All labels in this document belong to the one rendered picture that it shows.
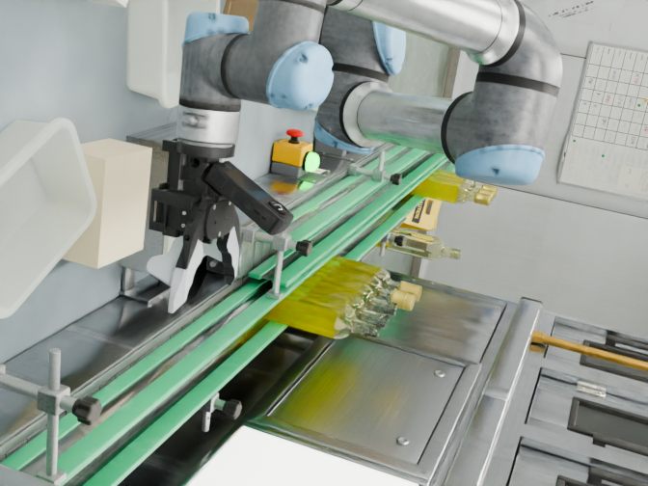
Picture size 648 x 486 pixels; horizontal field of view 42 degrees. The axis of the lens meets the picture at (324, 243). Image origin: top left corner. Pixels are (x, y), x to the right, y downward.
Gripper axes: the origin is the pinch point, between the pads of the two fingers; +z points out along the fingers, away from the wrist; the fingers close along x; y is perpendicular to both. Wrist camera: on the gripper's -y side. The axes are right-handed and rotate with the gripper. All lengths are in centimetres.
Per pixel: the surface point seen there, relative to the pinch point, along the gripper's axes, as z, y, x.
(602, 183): 61, -20, -648
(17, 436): 16.6, 15.3, 16.2
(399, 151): -4, 16, -139
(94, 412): 7.7, 1.7, 20.5
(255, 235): 2.0, 13.9, -42.5
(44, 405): 8.2, 7.3, 21.5
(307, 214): 2, 14, -66
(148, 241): 1.4, 23.6, -22.9
